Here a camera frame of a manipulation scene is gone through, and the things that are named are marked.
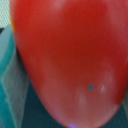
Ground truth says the translucent greenish gripper finger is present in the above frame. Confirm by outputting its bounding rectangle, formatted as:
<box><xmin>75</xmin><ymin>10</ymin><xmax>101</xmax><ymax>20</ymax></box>
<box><xmin>0</xmin><ymin>25</ymin><xmax>29</xmax><ymax>128</ymax></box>

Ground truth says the red toy tomato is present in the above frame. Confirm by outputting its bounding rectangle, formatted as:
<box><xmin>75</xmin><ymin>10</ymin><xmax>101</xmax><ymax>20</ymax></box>
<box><xmin>10</xmin><ymin>0</ymin><xmax>128</xmax><ymax>128</ymax></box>

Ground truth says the beige woven placemat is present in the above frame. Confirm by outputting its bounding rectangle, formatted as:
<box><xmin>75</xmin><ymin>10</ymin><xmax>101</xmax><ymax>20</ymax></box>
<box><xmin>0</xmin><ymin>0</ymin><xmax>10</xmax><ymax>28</ymax></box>

